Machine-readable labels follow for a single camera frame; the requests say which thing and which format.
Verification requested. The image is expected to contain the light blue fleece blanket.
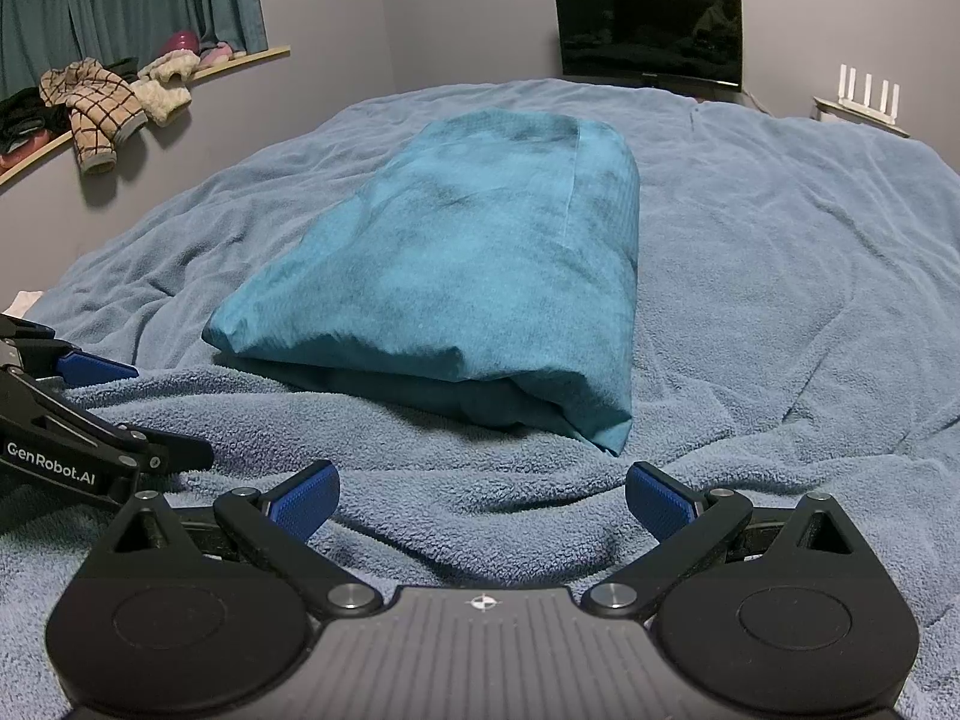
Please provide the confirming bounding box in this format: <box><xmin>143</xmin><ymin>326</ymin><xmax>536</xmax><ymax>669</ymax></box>
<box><xmin>0</xmin><ymin>79</ymin><xmax>960</xmax><ymax>720</ymax></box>

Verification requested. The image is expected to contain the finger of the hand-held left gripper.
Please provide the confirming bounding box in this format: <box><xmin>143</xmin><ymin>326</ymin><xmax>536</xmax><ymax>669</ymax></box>
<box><xmin>0</xmin><ymin>315</ymin><xmax>141</xmax><ymax>385</ymax></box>
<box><xmin>0</xmin><ymin>371</ymin><xmax>215</xmax><ymax>475</ymax></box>

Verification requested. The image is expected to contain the wooden window sill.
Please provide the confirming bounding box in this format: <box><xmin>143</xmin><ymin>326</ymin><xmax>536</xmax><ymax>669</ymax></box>
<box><xmin>0</xmin><ymin>45</ymin><xmax>292</xmax><ymax>185</ymax></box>

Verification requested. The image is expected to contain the white cloth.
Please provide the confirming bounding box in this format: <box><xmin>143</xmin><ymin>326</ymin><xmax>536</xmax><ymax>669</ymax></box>
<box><xmin>0</xmin><ymin>290</ymin><xmax>47</xmax><ymax>320</ymax></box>

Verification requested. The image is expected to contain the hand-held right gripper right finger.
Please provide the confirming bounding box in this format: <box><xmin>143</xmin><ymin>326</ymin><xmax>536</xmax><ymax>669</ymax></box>
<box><xmin>581</xmin><ymin>463</ymin><xmax>857</xmax><ymax>620</ymax></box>

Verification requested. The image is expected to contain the white router with antennas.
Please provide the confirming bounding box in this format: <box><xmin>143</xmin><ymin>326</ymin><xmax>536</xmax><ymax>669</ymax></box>
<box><xmin>814</xmin><ymin>64</ymin><xmax>912</xmax><ymax>137</ymax></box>

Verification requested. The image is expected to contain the black monitor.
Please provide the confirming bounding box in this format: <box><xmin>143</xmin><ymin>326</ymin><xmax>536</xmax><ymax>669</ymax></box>
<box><xmin>553</xmin><ymin>0</ymin><xmax>745</xmax><ymax>91</ymax></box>

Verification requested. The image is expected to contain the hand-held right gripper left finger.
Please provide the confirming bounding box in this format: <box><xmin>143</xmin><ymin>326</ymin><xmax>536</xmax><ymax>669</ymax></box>
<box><xmin>97</xmin><ymin>460</ymin><xmax>385</xmax><ymax>620</ymax></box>

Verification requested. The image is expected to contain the cream fleece garment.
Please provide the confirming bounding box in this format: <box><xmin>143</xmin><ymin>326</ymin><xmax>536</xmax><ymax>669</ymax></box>
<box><xmin>137</xmin><ymin>50</ymin><xmax>200</xmax><ymax>127</ymax></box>

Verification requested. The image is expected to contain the dark clothes pile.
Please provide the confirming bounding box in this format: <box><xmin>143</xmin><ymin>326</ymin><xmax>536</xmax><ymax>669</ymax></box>
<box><xmin>0</xmin><ymin>86</ymin><xmax>74</xmax><ymax>160</ymax></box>

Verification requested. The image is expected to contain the beige plaid garment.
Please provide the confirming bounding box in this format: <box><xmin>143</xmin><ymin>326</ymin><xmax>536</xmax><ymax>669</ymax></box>
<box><xmin>39</xmin><ymin>58</ymin><xmax>145</xmax><ymax>175</ymax></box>

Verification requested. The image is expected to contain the teal curtain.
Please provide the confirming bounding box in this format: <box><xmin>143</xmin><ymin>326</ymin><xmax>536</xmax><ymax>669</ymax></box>
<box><xmin>0</xmin><ymin>0</ymin><xmax>269</xmax><ymax>102</ymax></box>

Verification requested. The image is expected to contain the teal zip hooded jacket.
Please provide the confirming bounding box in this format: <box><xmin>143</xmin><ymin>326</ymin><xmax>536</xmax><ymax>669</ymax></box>
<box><xmin>202</xmin><ymin>111</ymin><xmax>641</xmax><ymax>457</ymax></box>

